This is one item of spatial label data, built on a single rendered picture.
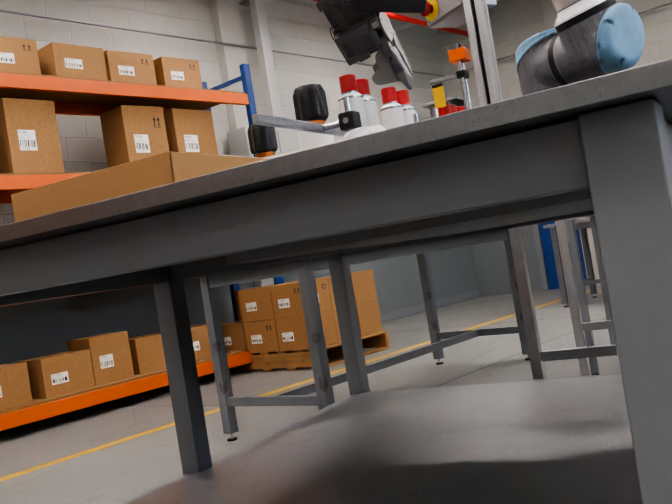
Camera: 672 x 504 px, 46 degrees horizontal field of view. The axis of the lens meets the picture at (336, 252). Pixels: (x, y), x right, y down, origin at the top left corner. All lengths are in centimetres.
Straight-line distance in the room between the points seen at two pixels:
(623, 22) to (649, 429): 100
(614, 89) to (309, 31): 832
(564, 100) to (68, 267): 62
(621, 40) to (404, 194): 88
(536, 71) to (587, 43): 13
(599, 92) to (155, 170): 48
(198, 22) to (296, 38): 135
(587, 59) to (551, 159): 87
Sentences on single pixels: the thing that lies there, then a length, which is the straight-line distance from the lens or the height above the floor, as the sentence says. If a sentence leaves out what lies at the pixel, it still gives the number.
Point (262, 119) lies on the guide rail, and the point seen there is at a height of 95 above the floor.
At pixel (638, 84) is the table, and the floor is 82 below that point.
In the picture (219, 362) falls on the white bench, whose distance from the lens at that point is 369.
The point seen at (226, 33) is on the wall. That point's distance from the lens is 786.
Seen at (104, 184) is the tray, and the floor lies 85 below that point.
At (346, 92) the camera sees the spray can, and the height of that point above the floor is 105.
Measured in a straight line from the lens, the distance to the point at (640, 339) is 69.
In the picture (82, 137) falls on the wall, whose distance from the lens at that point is 666.
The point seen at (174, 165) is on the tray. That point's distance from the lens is 89.
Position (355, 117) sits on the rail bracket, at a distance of 134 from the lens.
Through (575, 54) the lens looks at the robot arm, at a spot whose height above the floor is 103.
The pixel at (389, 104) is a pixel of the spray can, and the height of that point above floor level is 105.
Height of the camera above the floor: 72
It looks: 1 degrees up
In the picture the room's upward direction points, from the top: 9 degrees counter-clockwise
